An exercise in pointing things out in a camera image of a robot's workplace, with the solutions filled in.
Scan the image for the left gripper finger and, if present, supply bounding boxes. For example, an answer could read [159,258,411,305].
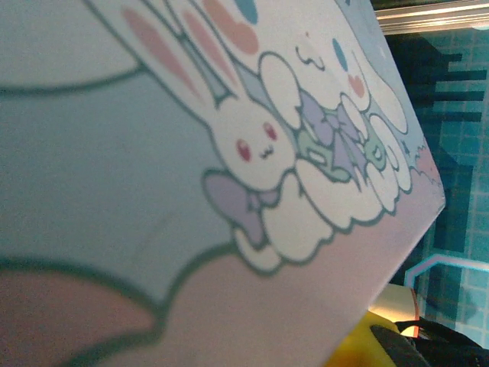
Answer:
[328,312,435,367]

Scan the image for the beige holder with salmon rack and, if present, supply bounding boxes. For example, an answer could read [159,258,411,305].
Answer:
[367,284,421,339]

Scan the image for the aluminium frame post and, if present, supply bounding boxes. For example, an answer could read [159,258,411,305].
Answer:
[373,5,489,36]

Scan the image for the pastel cartoon tin box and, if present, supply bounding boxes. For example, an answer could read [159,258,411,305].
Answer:
[0,0,447,367]

